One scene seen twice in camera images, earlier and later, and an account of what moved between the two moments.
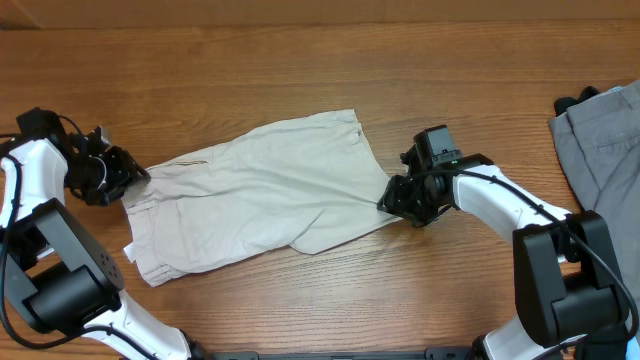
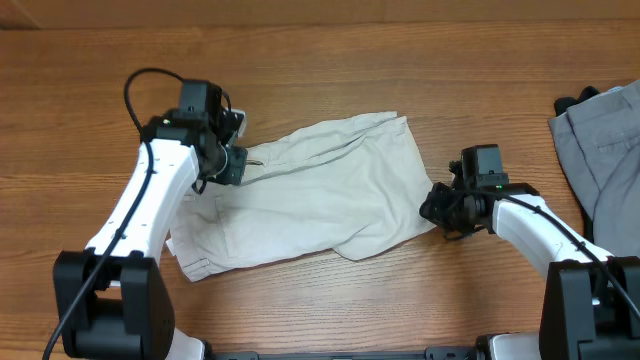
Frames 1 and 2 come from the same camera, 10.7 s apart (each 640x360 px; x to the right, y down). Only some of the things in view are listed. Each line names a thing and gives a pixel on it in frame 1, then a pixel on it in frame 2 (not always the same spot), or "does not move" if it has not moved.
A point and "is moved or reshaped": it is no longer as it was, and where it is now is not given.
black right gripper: (399, 207) → (434, 213)
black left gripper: (126, 174) → (233, 171)
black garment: (562, 103) does not move
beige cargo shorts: (307, 183) is moved or reshaped
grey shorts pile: (599, 144) does not move
